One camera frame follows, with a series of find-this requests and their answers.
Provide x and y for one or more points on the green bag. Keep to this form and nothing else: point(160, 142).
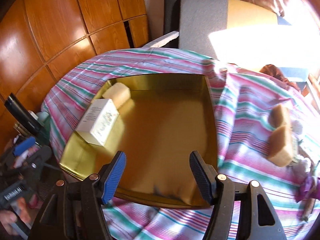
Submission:
point(44, 134)

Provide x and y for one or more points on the wooden wardrobe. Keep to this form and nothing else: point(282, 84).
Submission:
point(42, 40)

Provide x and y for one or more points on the brown orange cloth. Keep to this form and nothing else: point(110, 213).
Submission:
point(273, 71)

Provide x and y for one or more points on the white foam strip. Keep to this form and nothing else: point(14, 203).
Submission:
point(163, 40)

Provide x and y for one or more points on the tan sponge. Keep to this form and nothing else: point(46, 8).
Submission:
point(283, 146)
point(279, 116)

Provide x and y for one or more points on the striped pink green bedsheet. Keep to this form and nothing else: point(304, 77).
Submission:
point(242, 101)

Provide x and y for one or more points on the black cylinder bottle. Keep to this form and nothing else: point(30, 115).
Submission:
point(18, 111)

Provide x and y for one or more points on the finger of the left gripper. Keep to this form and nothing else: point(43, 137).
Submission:
point(23, 146)

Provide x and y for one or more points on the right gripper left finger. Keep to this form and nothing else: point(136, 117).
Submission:
point(111, 176)

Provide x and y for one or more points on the gold metal tin box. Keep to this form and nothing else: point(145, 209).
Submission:
point(167, 117)

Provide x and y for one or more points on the black rolled mat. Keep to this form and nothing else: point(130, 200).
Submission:
point(171, 16)

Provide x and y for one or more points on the pale yellow sponge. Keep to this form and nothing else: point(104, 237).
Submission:
point(118, 93)

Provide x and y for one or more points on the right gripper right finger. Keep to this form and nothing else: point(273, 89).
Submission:
point(204, 176)

